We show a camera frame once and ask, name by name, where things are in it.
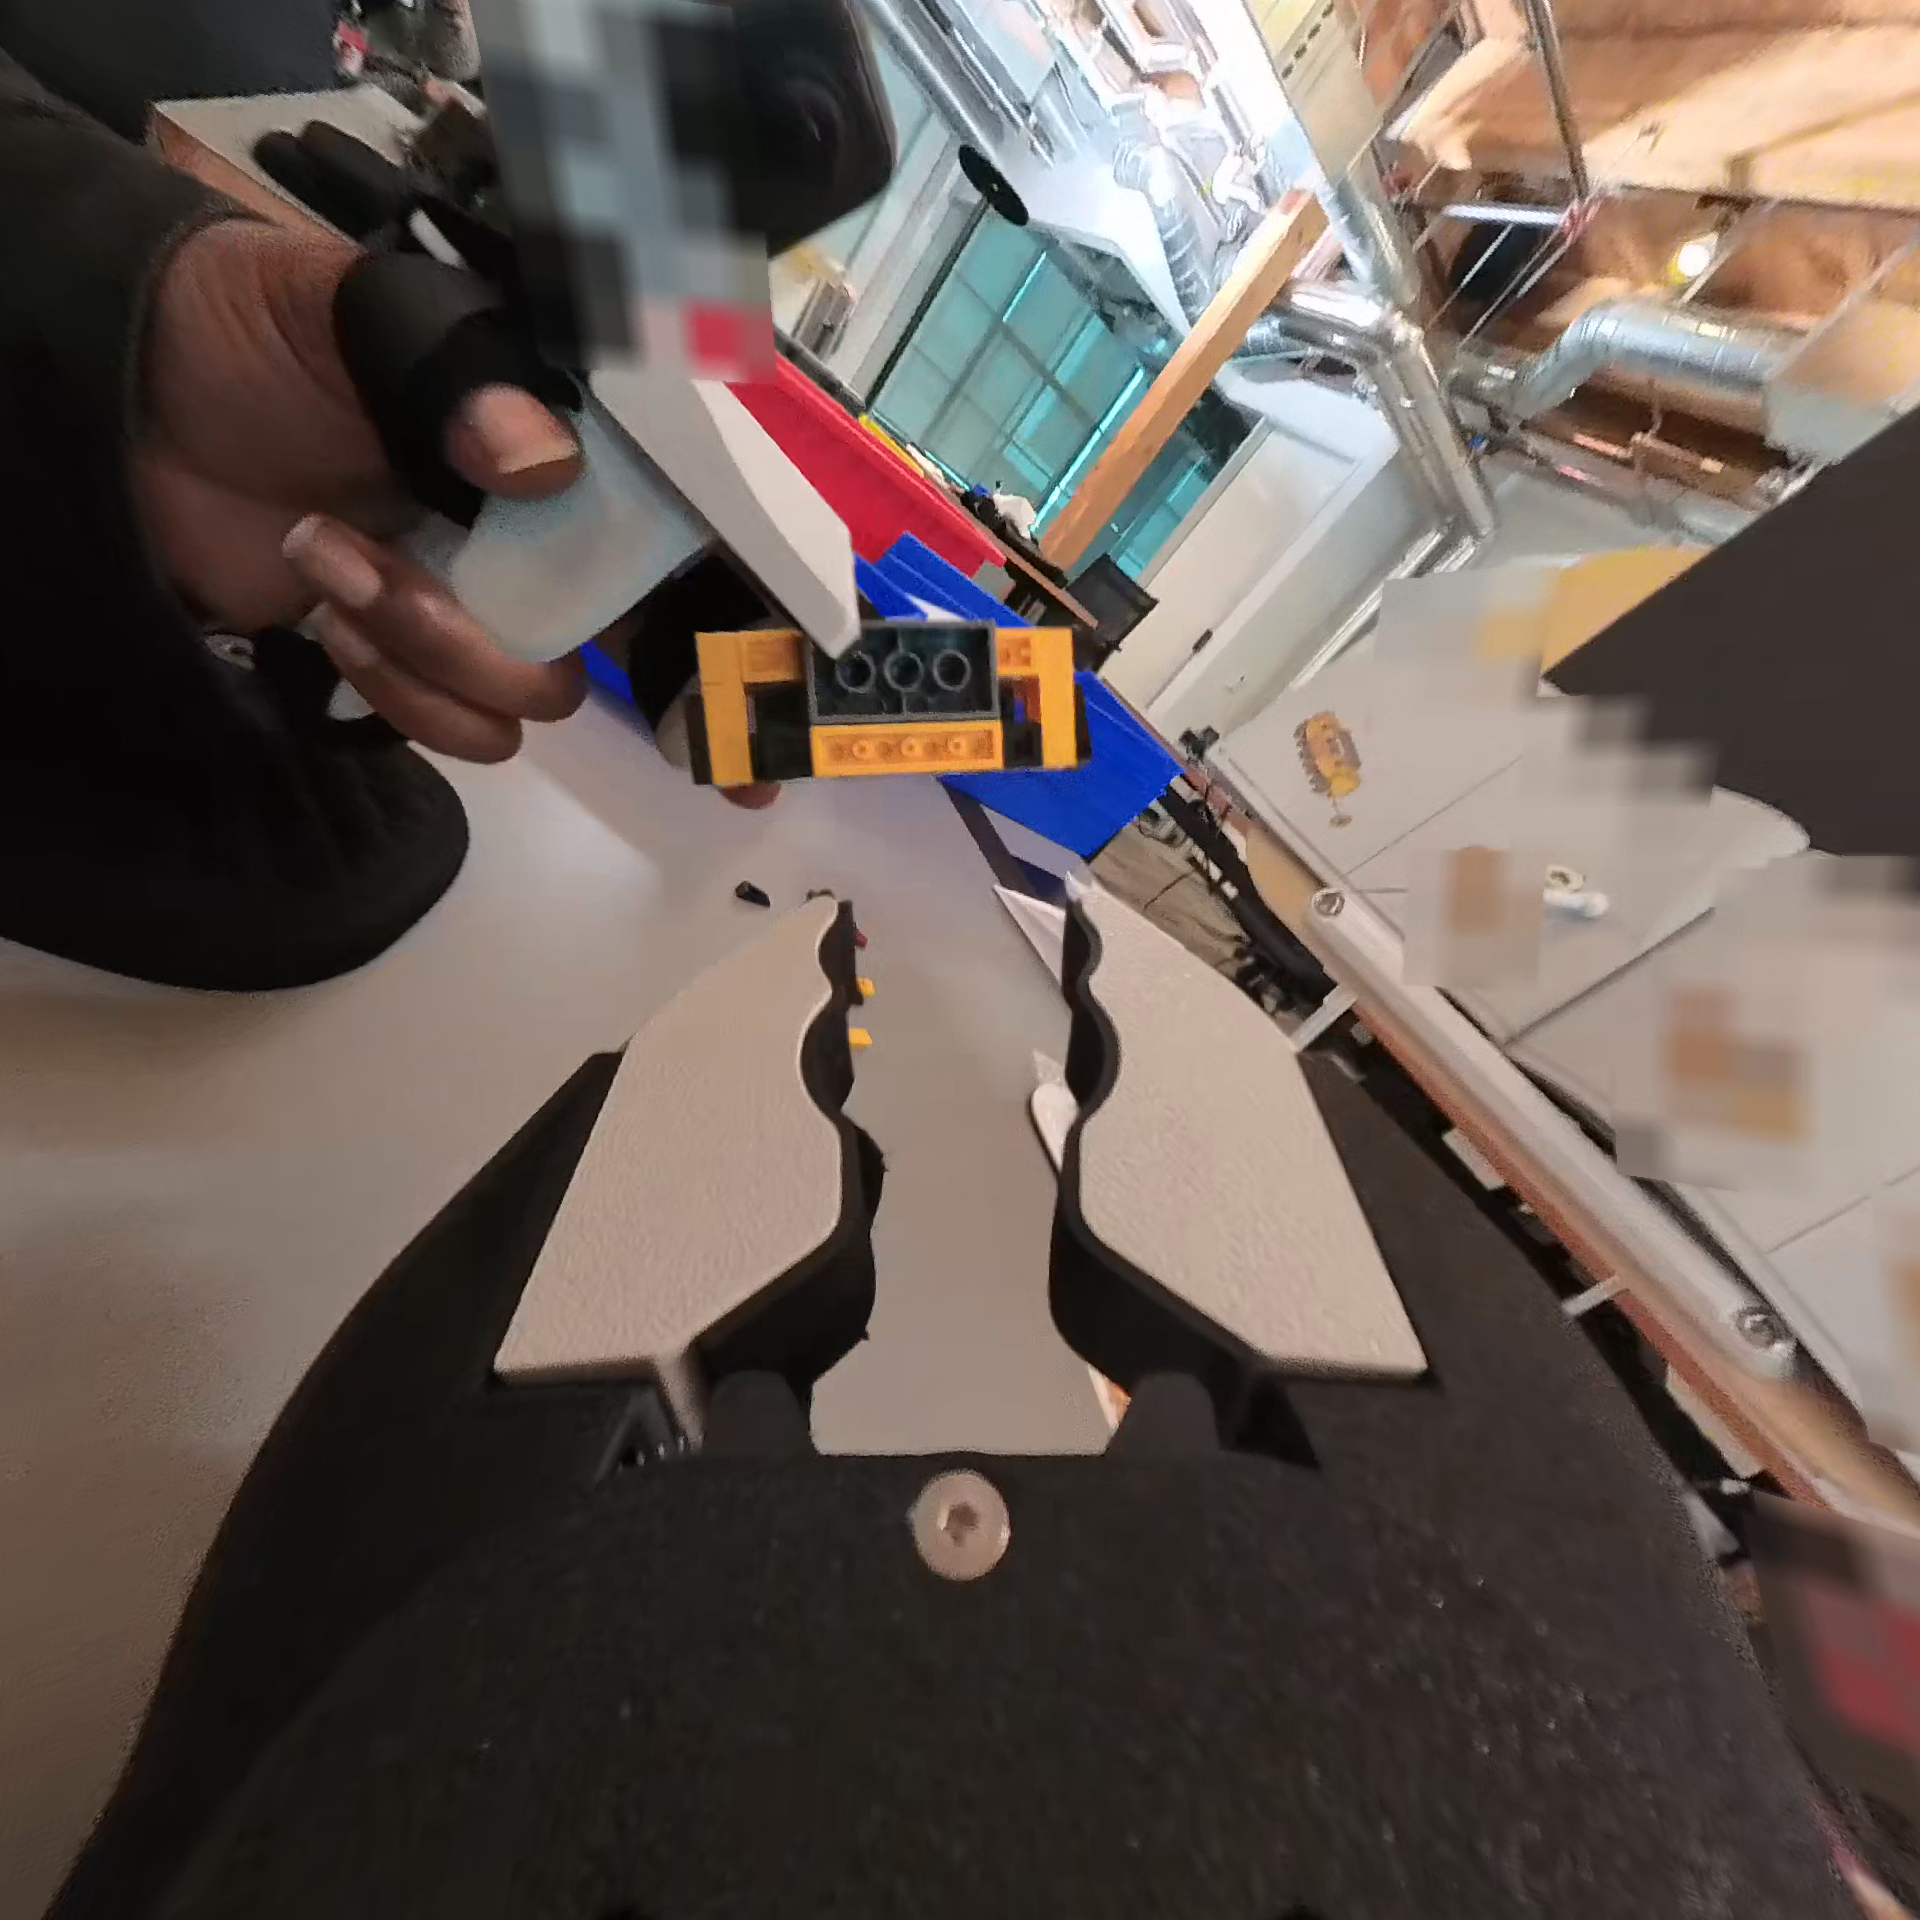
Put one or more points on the black lego car chassis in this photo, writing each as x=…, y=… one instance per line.
x=901, y=750

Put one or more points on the red plastic bin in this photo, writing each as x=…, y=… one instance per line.
x=855, y=451

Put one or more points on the black monitor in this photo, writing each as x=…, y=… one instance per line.
x=1119, y=598

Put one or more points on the black panel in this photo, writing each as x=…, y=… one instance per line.
x=1770, y=645

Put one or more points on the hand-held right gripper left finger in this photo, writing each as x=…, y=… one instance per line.
x=704, y=1140

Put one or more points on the person's left hand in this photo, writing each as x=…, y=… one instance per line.
x=240, y=389

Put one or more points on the blue plastic bin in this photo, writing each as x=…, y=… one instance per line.
x=1080, y=764

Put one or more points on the silver ventilation duct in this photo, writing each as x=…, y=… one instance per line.
x=1395, y=389

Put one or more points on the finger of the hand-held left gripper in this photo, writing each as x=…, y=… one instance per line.
x=780, y=509

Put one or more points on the wooden beam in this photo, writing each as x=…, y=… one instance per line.
x=1186, y=376

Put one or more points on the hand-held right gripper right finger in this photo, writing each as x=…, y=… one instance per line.
x=1230, y=1170

